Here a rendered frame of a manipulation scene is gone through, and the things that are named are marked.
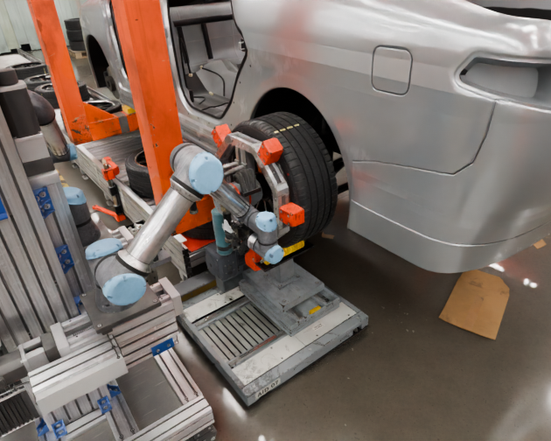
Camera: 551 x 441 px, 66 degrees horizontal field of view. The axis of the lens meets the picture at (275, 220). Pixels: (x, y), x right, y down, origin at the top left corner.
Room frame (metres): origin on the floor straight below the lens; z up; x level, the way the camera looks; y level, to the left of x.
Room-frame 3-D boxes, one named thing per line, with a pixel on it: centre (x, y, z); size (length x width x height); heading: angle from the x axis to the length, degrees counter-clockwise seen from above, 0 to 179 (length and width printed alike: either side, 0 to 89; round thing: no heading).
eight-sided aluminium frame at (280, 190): (1.88, 0.12, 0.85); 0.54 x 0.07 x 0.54; 36
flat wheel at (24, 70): (7.80, 4.14, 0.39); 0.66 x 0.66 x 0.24
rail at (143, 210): (3.16, 1.27, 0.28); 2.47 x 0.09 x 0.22; 36
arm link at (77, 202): (1.57, 0.85, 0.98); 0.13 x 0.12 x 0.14; 110
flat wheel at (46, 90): (6.07, 2.85, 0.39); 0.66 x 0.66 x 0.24
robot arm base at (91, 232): (1.58, 0.84, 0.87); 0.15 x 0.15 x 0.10
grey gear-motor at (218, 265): (2.13, 0.22, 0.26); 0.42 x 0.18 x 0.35; 126
